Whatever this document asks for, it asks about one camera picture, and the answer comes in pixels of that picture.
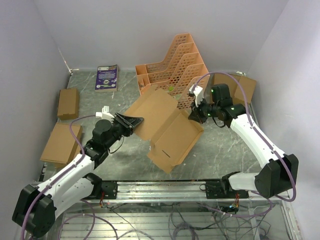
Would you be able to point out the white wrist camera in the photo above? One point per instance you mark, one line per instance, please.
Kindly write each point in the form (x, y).
(197, 93)
(104, 113)

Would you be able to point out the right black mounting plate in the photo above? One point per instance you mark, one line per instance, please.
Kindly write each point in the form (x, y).
(217, 190)

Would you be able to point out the cardboard box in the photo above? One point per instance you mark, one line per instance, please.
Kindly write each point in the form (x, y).
(68, 104)
(236, 94)
(171, 134)
(61, 147)

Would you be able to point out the purple book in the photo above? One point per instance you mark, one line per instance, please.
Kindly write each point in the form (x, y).
(107, 78)

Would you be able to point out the peach plastic file organizer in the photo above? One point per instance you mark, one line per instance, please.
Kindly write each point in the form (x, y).
(181, 68)

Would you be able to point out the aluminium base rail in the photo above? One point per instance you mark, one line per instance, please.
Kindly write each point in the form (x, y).
(140, 192)

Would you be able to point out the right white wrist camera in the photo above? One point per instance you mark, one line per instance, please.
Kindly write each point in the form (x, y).
(197, 93)

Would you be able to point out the black mounting plate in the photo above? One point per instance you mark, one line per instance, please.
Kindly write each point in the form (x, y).
(104, 190)
(217, 190)

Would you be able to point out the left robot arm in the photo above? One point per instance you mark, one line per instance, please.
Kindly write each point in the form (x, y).
(38, 207)

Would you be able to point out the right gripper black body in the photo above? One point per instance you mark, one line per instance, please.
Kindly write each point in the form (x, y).
(206, 110)

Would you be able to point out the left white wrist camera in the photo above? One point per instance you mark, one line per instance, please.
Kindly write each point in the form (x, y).
(104, 113)

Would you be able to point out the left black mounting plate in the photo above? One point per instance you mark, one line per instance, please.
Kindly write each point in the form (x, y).
(104, 190)

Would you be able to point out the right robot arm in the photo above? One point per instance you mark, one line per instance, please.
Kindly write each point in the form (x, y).
(278, 170)

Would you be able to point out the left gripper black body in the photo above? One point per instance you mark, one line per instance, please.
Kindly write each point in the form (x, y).
(118, 129)

